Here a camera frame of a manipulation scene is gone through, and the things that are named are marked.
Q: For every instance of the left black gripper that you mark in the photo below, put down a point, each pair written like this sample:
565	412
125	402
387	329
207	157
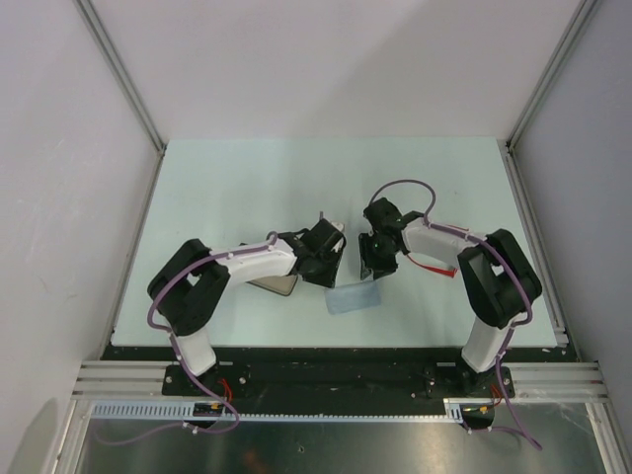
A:
327	278

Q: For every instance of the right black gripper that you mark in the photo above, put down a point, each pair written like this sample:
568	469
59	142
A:
368	261

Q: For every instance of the blue cleaning cloth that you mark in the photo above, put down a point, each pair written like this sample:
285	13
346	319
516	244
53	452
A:
352	297

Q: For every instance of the black glasses case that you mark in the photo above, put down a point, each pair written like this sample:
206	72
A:
274	285

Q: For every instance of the red sunglasses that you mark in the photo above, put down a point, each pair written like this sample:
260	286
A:
434	266

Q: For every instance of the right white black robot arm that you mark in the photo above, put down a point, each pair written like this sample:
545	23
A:
499	280

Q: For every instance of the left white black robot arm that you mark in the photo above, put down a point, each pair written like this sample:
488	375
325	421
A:
186	291

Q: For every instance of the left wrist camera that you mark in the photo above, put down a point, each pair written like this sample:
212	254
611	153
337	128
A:
338	225

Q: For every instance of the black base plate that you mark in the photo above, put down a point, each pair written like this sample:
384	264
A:
340	382

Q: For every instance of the white cable duct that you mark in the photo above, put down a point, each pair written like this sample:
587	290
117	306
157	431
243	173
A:
191	412

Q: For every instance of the aluminium rail frame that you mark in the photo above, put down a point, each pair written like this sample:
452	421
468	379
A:
561	391

